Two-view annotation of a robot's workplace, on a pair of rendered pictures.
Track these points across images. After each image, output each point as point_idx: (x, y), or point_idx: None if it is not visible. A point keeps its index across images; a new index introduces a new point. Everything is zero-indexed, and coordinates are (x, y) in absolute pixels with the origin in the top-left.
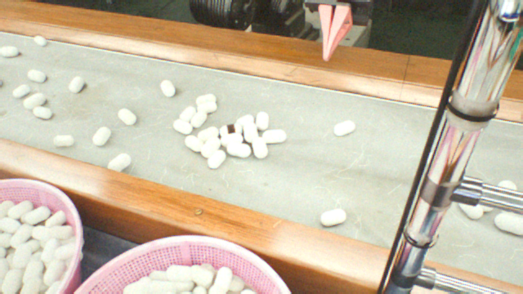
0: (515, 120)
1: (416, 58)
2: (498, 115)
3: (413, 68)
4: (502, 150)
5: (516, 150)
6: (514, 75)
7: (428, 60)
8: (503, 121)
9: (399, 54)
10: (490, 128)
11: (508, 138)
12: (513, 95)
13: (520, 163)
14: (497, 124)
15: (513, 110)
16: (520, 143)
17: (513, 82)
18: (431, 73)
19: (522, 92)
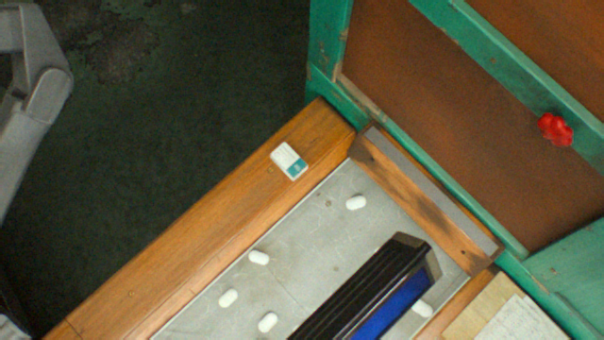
0: (192, 297)
1: (75, 318)
2: (179, 306)
3: (87, 334)
4: (211, 338)
5: (218, 327)
6: (152, 258)
7: (86, 311)
8: (186, 306)
9: (58, 329)
10: (187, 324)
11: (204, 320)
12: (172, 284)
13: (229, 336)
14: (186, 314)
15: (184, 295)
16: (213, 316)
17: (159, 268)
18: (105, 326)
19: (174, 274)
